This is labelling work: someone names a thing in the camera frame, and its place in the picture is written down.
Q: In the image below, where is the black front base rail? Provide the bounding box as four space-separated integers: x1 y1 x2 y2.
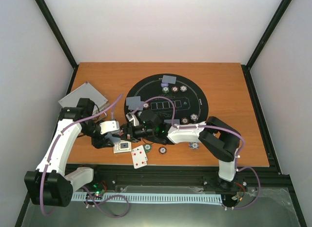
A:
65 164 294 193

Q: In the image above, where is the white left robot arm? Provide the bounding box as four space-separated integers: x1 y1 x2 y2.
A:
24 98 119 207

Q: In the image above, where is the black right frame rail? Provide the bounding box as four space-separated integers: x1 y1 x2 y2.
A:
241 65 281 175

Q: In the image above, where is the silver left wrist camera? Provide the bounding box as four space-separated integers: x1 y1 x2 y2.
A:
99 121 120 135

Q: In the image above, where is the light blue cable duct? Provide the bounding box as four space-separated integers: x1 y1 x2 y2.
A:
70 192 223 205

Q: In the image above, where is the black right rear frame post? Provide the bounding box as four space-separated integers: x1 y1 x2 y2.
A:
246 0 292 71

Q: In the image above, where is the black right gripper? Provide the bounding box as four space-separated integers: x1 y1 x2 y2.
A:
112 124 156 144

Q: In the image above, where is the black frame post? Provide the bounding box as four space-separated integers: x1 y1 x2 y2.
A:
246 0 292 71
35 0 78 69

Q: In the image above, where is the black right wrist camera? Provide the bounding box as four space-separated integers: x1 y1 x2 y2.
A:
139 109 161 127

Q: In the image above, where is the green poker chip stack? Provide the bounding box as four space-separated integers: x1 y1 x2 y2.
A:
143 144 152 152

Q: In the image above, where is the four of diamonds card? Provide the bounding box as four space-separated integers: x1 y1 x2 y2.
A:
131 145 147 169

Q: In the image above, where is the green chip top seat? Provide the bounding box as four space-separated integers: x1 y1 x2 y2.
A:
162 87 170 93

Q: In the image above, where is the seat card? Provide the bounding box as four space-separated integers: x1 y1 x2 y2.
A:
164 119 174 124
128 101 144 111
162 75 176 84

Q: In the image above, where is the metal front tray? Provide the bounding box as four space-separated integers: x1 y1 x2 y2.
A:
22 189 301 227

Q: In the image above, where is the dealt blue backed card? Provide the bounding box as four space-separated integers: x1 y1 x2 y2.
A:
126 96 141 106

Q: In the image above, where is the orange chip top seat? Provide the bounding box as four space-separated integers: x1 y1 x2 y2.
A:
172 86 178 92

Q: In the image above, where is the orange chip seat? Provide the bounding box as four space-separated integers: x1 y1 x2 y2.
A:
181 118 189 124
172 86 178 92

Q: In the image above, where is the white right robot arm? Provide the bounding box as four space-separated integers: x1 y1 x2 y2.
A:
117 117 245 190

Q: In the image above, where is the blue backed card deck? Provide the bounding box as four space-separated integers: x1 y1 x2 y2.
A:
105 132 121 144

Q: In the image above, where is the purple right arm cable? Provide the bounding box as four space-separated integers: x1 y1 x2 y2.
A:
129 96 261 211

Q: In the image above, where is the purple blind button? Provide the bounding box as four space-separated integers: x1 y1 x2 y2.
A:
161 83 169 88

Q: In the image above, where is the black left rear frame post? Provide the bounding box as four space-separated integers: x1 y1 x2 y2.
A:
35 0 78 69

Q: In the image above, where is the black round poker mat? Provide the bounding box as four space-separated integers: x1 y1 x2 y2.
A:
124 74 209 125

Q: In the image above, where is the blue poker chip stack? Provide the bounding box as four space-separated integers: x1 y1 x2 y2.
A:
189 142 199 150

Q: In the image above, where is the orange poker chip stack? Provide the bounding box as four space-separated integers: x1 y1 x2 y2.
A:
158 146 167 154

